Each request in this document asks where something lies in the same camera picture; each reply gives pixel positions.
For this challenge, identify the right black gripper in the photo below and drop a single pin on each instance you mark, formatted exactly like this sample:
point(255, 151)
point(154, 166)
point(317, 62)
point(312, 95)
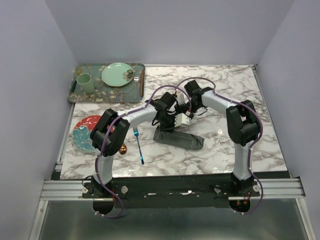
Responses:
point(178, 109)

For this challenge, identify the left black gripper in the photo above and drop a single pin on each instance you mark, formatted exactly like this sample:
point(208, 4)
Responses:
point(171, 127)

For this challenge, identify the dark grey cloth napkin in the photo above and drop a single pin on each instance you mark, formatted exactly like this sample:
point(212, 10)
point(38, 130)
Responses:
point(179, 139)

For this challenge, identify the blue metal fork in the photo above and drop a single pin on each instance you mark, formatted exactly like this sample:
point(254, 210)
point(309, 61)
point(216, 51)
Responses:
point(136, 134)

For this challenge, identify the copper spoon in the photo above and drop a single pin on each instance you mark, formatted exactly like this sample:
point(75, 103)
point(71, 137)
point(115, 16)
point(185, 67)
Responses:
point(123, 149)

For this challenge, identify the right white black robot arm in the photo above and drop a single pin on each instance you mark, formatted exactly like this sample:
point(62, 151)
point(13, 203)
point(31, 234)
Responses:
point(244, 128)

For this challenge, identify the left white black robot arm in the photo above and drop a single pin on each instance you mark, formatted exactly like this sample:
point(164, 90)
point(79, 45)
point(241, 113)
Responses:
point(110, 132)

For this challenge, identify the green floral tray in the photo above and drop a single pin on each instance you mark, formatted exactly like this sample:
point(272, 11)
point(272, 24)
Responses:
point(102, 92)

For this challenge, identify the brown wooden chopstick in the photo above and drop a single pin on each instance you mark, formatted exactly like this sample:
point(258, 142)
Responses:
point(141, 81)

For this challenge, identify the silver spoon on tray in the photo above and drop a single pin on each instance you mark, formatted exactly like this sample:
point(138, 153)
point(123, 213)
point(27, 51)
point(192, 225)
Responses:
point(136, 80)

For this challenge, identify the mint green plate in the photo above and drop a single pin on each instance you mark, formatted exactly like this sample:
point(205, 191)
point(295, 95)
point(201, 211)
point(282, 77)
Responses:
point(117, 74)

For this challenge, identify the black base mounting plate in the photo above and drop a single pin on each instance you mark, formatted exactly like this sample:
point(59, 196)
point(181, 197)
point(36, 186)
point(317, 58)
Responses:
point(177, 191)

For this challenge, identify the red blue floral plate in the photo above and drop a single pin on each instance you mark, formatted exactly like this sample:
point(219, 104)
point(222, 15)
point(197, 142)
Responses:
point(82, 131)

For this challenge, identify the mint green cup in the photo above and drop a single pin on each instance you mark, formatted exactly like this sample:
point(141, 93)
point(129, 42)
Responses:
point(86, 83)

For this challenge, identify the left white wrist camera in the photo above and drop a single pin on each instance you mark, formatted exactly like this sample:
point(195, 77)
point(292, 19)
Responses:
point(182, 120)

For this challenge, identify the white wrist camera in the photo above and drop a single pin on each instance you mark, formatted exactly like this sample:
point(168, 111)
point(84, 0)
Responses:
point(180, 98)
point(182, 120)

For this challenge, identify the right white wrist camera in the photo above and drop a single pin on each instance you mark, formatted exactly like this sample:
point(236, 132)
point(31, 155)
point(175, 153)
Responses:
point(180, 98)

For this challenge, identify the green handled utensil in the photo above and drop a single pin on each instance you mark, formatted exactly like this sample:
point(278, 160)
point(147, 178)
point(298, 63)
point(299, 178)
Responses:
point(73, 86)

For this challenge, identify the aluminium frame rail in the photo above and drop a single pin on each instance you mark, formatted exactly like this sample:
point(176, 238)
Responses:
point(72, 190)

